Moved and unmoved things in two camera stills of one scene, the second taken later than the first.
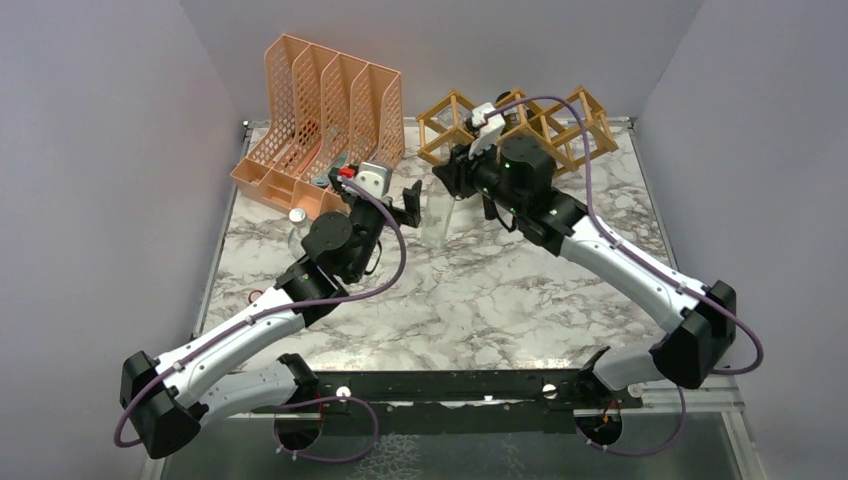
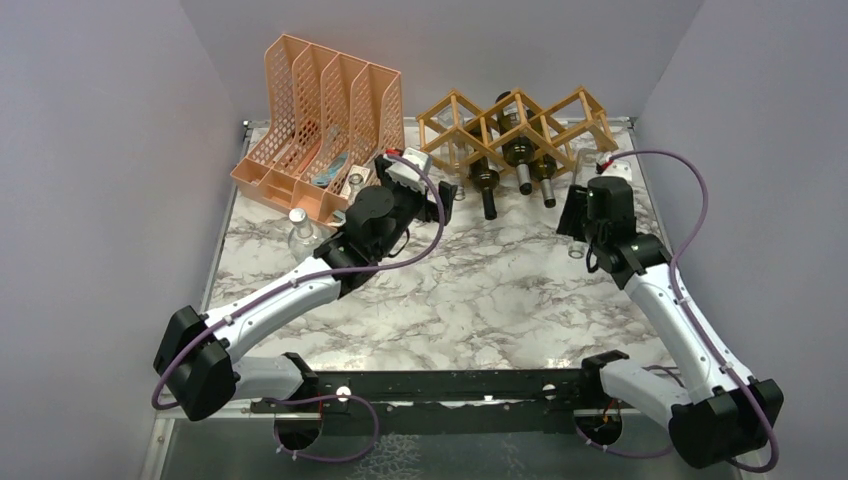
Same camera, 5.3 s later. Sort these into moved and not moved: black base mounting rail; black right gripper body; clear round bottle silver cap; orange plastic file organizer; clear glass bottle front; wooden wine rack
Moved: black right gripper body; clear glass bottle front
Not moved: wooden wine rack; orange plastic file organizer; black base mounting rail; clear round bottle silver cap
